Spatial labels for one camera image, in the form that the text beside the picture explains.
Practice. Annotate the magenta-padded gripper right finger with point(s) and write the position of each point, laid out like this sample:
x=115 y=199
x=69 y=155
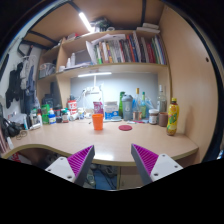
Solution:
x=160 y=166

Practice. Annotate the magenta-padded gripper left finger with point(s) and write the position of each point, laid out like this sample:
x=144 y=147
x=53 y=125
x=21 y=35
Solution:
x=63 y=166

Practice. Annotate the yellow drink bottle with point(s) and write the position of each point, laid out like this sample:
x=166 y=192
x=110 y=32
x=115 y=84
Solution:
x=172 y=118

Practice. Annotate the brown mug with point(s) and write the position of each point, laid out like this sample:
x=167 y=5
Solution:
x=163 y=119

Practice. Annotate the small blue and white bottle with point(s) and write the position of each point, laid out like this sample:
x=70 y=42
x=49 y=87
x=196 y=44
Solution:
x=52 y=118

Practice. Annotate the brown jar with white lid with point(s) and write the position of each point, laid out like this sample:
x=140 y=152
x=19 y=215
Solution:
x=153 y=117

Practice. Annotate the small dark bottle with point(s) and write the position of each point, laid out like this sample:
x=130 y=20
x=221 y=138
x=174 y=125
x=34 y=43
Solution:
x=65 y=116

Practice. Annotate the flat round red coaster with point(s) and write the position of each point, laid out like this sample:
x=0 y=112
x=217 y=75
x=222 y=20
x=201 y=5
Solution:
x=125 y=127

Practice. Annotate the small white jar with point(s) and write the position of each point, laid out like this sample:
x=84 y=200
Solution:
x=81 y=114

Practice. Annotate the orange plastic cup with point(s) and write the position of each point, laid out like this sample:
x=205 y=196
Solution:
x=98 y=122

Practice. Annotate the red and white container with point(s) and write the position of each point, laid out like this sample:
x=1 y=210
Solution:
x=72 y=106

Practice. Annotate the clear glass bottle gold cap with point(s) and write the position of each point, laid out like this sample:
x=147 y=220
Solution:
x=137 y=106

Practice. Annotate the tall clear glass bottle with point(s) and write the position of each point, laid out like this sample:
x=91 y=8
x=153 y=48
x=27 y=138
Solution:
x=161 y=101

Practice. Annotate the magenta pouch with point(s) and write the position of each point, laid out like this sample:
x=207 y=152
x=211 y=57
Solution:
x=98 y=107

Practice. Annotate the blue and white carton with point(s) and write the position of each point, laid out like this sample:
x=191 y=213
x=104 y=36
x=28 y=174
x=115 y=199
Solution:
x=111 y=110

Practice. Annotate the green plastic bottle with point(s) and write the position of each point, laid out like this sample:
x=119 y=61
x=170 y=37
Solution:
x=121 y=103

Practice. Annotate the hanging dark clothes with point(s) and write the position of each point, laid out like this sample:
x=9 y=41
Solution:
x=15 y=83

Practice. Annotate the under-shelf light bar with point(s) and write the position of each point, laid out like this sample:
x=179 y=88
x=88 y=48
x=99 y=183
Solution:
x=95 y=74

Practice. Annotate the wooden shelf unit with books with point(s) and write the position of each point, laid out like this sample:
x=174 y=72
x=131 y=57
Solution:
x=113 y=68

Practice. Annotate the ceiling light tube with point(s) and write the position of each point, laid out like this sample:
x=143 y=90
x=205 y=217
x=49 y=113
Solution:
x=85 y=21

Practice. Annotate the white wall outlet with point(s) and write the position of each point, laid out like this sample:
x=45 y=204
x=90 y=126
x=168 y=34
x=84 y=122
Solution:
x=91 y=91

